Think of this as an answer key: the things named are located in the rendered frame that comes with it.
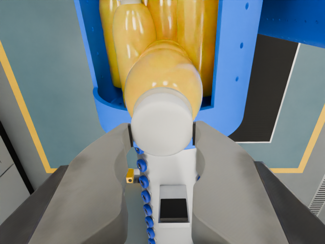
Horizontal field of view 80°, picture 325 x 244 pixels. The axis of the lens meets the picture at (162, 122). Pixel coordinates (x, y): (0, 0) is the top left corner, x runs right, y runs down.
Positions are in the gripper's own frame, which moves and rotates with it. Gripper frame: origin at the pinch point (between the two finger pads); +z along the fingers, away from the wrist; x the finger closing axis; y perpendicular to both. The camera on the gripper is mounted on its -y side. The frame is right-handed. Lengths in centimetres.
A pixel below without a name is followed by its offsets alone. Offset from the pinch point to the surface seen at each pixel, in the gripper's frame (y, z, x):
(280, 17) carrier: -3, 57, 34
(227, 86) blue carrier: 2.8, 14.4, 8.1
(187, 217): 49, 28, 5
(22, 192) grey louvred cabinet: 139, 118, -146
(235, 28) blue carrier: -4.2, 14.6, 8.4
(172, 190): 51, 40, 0
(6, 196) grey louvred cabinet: 127, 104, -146
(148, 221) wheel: 66, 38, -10
